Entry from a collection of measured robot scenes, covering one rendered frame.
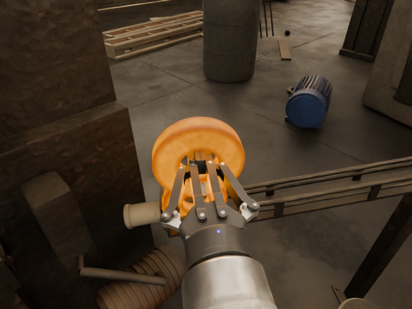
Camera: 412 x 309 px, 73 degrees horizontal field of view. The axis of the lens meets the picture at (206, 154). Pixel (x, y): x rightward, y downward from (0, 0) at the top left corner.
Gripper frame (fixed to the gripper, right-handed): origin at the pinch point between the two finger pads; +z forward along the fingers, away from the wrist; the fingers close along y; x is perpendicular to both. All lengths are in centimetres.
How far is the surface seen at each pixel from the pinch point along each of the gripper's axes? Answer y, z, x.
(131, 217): -15.2, 7.5, -24.4
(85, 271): -26.3, -0.4, -31.9
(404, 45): 171, 149, -41
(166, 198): -6.6, 8.1, -19.8
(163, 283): -9.2, -3.3, -36.5
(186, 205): -2.2, 9.6, -24.5
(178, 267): -5.5, 2.5, -41.1
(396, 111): 179, 135, -89
